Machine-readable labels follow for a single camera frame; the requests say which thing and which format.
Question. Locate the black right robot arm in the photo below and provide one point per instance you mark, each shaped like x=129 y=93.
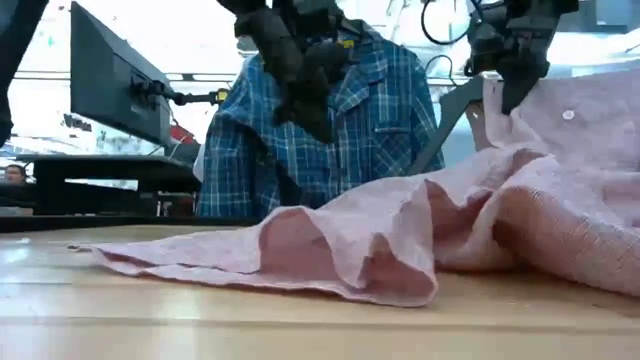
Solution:
x=540 y=6

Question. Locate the pink shirt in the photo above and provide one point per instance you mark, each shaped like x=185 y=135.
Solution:
x=550 y=200

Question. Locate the black monitor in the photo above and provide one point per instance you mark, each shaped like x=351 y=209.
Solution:
x=110 y=85

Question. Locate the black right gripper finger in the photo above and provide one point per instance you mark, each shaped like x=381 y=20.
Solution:
x=517 y=85

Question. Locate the dark grey desk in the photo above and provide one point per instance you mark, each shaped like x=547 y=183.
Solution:
x=110 y=167

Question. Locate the blue plaid shirt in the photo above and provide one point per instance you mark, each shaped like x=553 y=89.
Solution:
x=250 y=165

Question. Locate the person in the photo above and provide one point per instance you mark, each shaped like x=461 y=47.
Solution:
x=15 y=174

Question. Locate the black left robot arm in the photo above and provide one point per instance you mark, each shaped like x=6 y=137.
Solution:
x=15 y=50

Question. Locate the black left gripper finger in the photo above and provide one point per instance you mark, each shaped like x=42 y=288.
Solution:
x=312 y=95
x=337 y=57

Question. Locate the red object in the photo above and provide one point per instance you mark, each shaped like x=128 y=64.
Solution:
x=181 y=136

